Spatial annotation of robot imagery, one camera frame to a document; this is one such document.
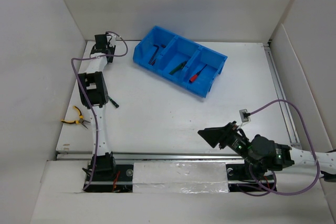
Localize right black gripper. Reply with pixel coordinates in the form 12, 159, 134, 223
197, 120, 256, 165

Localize brown hex key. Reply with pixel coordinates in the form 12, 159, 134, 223
148, 45, 160, 65
152, 44, 166, 65

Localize red-handled screwdriver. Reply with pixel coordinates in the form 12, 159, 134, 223
189, 64, 207, 83

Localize green-handled cutting pliers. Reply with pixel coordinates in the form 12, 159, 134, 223
169, 61, 187, 75

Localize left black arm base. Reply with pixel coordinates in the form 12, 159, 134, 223
82, 155, 133, 193

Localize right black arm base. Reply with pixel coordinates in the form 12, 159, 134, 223
226, 163, 277, 193

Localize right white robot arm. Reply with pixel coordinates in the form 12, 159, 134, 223
197, 121, 335, 182

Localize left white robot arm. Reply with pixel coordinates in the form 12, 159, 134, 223
78, 33, 117, 180

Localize blue three-compartment plastic bin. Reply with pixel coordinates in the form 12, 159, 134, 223
133, 26, 228, 98

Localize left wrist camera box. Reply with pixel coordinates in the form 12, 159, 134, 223
106, 31, 120, 47

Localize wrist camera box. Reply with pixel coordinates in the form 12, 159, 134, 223
106, 31, 120, 47
238, 109, 251, 129

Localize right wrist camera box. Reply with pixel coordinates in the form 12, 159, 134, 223
238, 109, 251, 129

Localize yellow-handled needle-nose pliers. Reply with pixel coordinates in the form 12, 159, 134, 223
61, 105, 90, 129

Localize aluminium side rail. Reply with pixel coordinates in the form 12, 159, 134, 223
264, 45, 302, 149

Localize aluminium front rail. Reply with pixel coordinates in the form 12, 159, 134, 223
56, 152, 242, 161

